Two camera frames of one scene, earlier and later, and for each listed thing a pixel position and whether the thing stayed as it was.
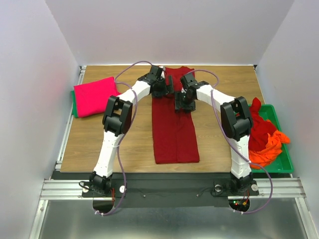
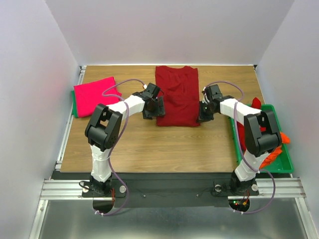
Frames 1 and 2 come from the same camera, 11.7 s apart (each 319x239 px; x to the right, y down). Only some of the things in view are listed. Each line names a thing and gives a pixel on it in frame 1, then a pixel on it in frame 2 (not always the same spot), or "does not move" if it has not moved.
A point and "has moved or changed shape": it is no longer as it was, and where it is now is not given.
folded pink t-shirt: (91, 98) does not move
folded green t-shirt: (74, 110) does not move
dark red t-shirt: (175, 132) has moved or changed shape
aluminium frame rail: (281, 188) does not move
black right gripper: (184, 107) -> (202, 117)
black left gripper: (168, 89) -> (159, 112)
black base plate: (166, 190) does not move
